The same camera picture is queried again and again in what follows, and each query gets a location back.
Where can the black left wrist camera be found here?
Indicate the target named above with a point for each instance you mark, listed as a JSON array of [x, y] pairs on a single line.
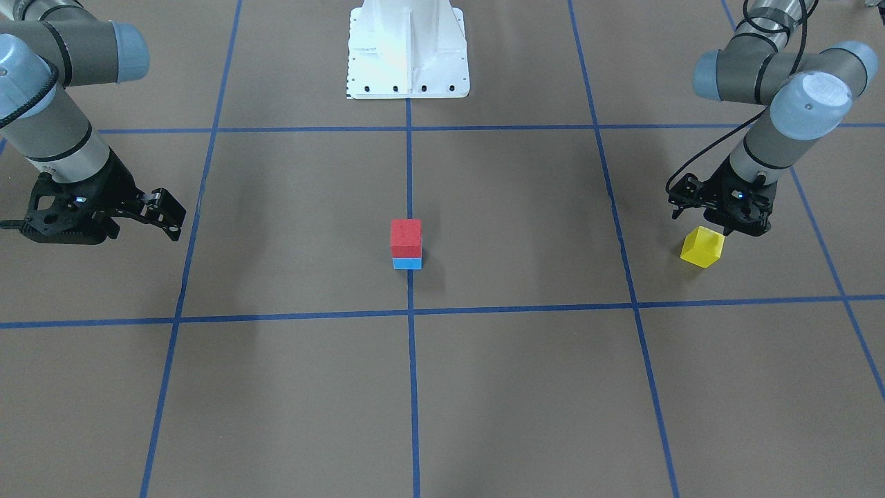
[[748, 215]]

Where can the yellow cube block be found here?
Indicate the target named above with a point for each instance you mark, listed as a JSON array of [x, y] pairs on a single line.
[[702, 247]]

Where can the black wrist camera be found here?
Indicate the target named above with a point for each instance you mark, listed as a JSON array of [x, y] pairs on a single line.
[[67, 220], [748, 215]]

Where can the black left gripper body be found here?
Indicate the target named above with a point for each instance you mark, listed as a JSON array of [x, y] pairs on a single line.
[[719, 187]]

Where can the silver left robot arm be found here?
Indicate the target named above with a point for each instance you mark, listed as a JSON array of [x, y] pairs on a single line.
[[803, 98]]

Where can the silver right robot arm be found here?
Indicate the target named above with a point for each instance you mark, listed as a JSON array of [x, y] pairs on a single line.
[[48, 47]]

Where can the red cube block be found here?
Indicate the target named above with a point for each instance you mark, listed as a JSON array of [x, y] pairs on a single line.
[[406, 239]]

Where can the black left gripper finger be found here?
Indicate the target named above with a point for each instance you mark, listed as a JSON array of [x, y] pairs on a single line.
[[683, 195], [721, 218]]

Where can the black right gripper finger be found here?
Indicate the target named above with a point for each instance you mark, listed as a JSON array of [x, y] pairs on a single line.
[[168, 220], [161, 198]]

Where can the blue cube block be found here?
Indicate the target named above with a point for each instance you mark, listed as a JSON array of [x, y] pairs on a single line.
[[407, 263]]

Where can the white pedestal column base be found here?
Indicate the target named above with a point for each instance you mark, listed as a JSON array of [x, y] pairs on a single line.
[[407, 50]]

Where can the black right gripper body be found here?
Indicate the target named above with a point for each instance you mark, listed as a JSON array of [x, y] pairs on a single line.
[[116, 191]]

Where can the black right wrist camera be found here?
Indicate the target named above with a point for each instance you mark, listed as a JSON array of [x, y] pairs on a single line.
[[67, 220]]

